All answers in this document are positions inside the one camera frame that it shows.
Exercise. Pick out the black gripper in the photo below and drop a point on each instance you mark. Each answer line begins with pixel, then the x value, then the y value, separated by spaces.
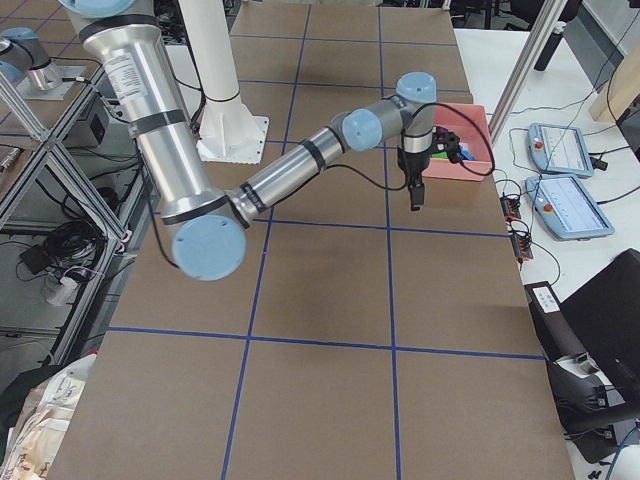
pixel 412 166

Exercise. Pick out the long blue block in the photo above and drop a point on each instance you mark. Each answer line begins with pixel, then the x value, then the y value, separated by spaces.
pixel 465 152

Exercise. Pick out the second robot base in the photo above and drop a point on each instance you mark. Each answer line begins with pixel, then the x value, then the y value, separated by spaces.
pixel 29 68

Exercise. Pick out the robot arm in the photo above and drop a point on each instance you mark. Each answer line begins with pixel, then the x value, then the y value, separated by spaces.
pixel 212 179

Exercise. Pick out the pink plastic box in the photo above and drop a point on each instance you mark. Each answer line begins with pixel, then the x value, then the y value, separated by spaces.
pixel 469 123

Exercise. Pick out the near grey usb hub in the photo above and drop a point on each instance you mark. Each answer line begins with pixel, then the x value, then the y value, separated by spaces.
pixel 511 207

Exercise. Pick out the grey usb hub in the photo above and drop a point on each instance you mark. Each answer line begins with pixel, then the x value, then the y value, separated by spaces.
pixel 511 207
pixel 521 244

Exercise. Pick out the far grey usb hub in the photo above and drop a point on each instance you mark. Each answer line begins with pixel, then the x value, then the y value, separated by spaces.
pixel 521 244

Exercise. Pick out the far blue teach pendant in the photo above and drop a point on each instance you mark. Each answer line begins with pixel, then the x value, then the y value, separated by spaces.
pixel 557 149

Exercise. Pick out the blue teach pendant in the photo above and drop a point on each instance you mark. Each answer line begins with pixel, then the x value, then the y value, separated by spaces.
pixel 557 149
pixel 566 208

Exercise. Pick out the near blue teach pendant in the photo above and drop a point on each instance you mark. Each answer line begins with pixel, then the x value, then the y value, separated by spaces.
pixel 566 208

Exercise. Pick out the black bottle on desk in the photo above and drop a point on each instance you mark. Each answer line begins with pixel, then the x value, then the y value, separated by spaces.
pixel 550 46

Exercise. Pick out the white tote bag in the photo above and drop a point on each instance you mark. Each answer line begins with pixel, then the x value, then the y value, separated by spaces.
pixel 40 424

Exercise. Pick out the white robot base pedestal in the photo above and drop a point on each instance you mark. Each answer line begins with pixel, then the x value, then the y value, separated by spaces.
pixel 228 131

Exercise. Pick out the aluminium frame post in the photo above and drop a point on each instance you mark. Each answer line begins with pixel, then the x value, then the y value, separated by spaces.
pixel 536 40

